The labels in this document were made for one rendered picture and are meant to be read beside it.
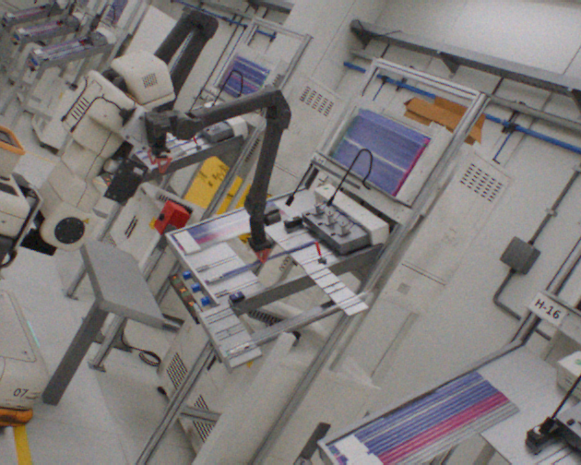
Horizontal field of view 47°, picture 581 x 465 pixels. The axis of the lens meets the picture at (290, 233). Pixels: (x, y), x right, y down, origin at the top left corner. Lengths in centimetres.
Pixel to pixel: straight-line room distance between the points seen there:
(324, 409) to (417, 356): 146
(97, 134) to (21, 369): 83
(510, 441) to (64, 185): 162
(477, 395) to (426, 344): 233
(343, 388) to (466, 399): 107
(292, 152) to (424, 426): 244
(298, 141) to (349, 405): 169
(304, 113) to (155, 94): 177
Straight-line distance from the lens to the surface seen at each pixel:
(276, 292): 255
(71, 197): 240
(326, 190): 303
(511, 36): 501
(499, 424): 197
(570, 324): 211
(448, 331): 426
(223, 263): 277
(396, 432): 193
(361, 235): 269
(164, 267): 402
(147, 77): 236
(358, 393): 306
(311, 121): 406
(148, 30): 699
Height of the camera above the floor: 142
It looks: 8 degrees down
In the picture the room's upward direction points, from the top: 31 degrees clockwise
